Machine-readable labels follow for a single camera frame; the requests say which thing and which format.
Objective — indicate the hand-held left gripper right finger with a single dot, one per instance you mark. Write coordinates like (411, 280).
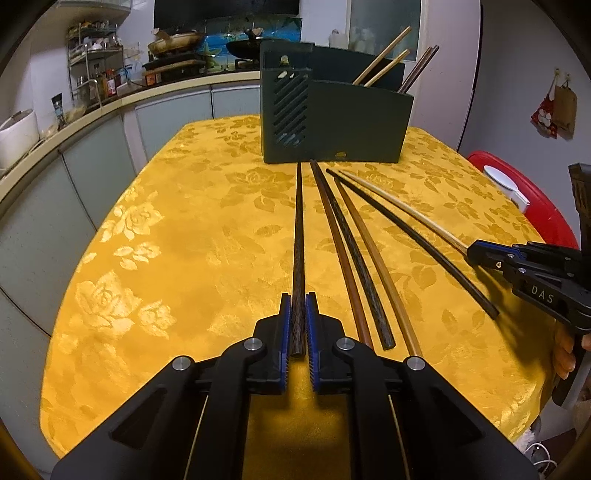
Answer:
(311, 337)

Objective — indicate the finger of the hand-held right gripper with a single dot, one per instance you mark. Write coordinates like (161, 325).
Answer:
(498, 265)
(503, 249)

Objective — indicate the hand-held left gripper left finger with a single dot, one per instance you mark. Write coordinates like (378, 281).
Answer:
(286, 332)

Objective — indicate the dark speckled wooden chopstick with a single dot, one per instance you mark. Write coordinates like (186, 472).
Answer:
(298, 258)
(358, 263)

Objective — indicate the reddish brown wooden chopstick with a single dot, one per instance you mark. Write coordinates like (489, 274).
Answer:
(344, 265)

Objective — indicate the black chopstick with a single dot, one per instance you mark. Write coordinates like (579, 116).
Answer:
(415, 237)

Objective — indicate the amber brown wooden chopstick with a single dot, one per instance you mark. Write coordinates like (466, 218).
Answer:
(381, 267)

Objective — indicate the pale cream chopstick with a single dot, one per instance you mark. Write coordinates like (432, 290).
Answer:
(401, 203)

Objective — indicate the dark green utensil holder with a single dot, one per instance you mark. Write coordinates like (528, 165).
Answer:
(351, 124)

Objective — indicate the dark brown wooden chopstick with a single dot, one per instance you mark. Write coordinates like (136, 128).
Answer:
(424, 67)
(415, 69)

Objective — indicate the light wooden chopstick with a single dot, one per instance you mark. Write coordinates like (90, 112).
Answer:
(383, 54)
(390, 65)

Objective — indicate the person's right hand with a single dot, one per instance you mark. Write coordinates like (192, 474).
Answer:
(563, 355)

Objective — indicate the red plastic stool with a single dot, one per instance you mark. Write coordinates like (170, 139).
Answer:
(540, 207)

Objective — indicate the dark wooden board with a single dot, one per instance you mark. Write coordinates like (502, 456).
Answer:
(581, 207)

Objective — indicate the yellow floral tablecloth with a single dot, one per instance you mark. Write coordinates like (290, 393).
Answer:
(194, 258)

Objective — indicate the grey fluffy clothing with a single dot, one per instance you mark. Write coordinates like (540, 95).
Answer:
(526, 436)

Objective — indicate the red and white hanging bag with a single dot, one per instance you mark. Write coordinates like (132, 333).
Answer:
(545, 115)

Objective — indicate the frosted glass window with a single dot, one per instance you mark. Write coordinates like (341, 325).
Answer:
(383, 18)

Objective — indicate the white plastic bottle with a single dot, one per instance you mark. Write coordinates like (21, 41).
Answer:
(338, 38)

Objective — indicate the black wok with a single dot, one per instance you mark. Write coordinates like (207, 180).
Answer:
(242, 46)

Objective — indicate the black portable stove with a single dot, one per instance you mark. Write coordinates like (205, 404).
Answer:
(173, 62)

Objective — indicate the beige kitchen countertop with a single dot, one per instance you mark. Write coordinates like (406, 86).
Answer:
(69, 129)

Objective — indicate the red label sauce bottle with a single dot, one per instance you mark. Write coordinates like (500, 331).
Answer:
(111, 81)

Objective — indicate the dark sauce bottle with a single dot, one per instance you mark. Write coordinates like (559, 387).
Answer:
(99, 83)

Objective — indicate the black capped seasoning bottle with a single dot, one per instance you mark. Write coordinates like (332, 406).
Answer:
(58, 110)

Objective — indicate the white rice cooker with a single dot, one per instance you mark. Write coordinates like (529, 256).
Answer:
(18, 136)

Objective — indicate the black range hood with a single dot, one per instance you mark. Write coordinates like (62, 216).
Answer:
(226, 5)

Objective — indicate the metal spice rack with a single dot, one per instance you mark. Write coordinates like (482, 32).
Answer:
(94, 50)

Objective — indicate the grey wall cabinet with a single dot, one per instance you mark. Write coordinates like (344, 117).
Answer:
(92, 9)

